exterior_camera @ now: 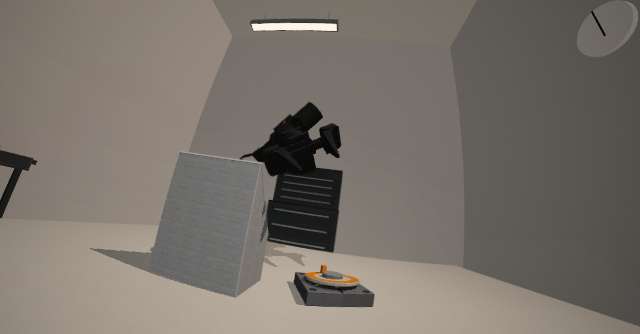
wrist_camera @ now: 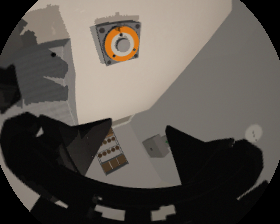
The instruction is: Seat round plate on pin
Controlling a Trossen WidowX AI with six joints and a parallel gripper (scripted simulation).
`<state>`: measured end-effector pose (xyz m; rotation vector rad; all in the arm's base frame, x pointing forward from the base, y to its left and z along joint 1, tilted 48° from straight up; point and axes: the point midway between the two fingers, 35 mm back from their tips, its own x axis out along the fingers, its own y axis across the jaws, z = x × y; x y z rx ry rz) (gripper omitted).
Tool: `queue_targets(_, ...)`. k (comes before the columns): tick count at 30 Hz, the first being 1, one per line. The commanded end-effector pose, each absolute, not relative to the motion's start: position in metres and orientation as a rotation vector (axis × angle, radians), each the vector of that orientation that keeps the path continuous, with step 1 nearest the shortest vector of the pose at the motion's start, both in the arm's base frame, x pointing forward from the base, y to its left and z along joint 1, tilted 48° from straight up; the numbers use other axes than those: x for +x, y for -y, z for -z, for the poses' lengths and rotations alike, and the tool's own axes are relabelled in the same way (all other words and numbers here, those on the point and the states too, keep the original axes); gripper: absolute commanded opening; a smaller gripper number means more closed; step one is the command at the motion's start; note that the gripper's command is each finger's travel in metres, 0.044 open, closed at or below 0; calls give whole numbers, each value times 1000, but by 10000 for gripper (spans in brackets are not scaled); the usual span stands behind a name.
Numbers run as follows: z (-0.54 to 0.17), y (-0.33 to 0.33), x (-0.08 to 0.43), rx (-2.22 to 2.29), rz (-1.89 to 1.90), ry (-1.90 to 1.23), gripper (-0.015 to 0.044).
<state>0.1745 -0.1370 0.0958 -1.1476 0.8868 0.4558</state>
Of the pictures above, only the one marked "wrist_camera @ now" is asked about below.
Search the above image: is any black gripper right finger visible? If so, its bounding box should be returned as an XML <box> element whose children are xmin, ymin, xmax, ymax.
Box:
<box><xmin>165</xmin><ymin>125</ymin><xmax>234</xmax><ymax>185</ymax></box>

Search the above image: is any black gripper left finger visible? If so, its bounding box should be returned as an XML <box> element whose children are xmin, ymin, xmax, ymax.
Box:
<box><xmin>39</xmin><ymin>113</ymin><xmax>112</xmax><ymax>176</ymax></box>

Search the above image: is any orange round plate with tab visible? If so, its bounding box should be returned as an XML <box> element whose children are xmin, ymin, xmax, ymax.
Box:
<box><xmin>104</xmin><ymin>26</ymin><xmax>139</xmax><ymax>61</ymax></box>

